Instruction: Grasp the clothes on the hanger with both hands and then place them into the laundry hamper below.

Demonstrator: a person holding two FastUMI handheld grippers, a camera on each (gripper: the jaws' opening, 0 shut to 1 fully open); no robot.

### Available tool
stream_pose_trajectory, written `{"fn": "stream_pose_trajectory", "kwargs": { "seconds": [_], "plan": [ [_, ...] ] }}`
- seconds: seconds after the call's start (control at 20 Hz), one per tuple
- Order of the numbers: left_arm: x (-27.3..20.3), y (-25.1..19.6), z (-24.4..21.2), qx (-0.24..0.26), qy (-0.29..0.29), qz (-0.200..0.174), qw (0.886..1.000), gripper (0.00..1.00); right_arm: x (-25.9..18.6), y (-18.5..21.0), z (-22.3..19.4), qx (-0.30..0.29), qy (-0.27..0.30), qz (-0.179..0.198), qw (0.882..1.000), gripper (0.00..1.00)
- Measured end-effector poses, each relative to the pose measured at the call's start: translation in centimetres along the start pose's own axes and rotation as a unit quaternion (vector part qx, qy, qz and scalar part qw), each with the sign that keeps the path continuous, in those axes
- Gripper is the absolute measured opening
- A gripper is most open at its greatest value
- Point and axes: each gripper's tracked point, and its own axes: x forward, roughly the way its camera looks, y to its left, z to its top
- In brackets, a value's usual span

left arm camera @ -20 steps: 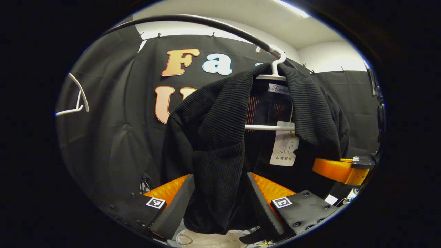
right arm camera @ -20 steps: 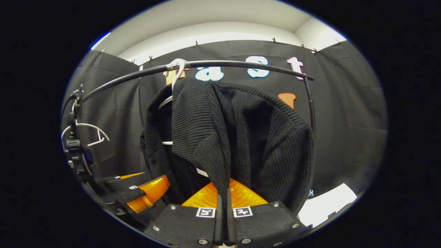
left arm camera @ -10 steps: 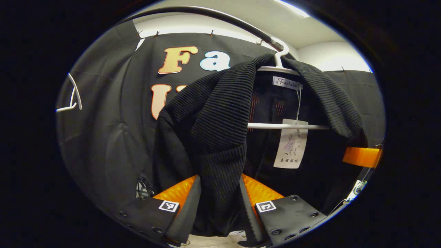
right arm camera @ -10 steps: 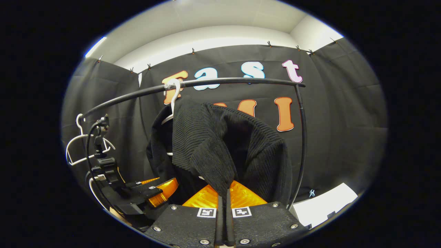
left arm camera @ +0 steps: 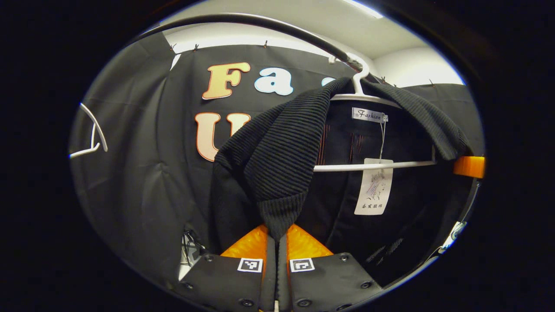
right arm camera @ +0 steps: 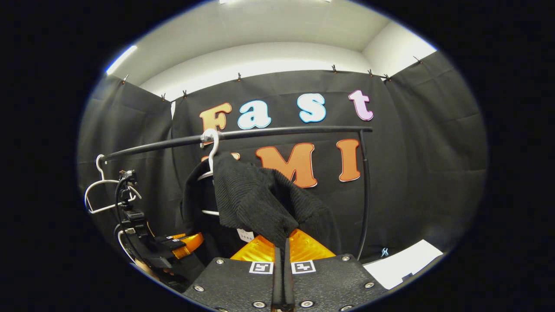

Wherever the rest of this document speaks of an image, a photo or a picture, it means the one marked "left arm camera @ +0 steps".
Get white plastic clothes hanger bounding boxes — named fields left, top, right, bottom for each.
left=313, top=53, right=436, bottom=172
left=69, top=103, right=109, bottom=159

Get black backdrop cloth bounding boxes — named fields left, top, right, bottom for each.
left=69, top=31, right=485, bottom=286

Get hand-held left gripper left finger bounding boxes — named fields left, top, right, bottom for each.
left=173, top=224, right=277, bottom=312

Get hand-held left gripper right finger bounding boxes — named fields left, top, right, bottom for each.
left=277, top=223, right=384, bottom=312

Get tangled black cables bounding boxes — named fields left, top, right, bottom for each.
left=180, top=230, right=204, bottom=266

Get black metal clothes rack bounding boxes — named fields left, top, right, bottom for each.
left=130, top=13, right=364, bottom=72

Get ceiling light panel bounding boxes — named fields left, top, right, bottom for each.
left=343, top=0, right=384, bottom=19

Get black knit jacket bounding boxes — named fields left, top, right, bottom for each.
left=210, top=77, right=482, bottom=286

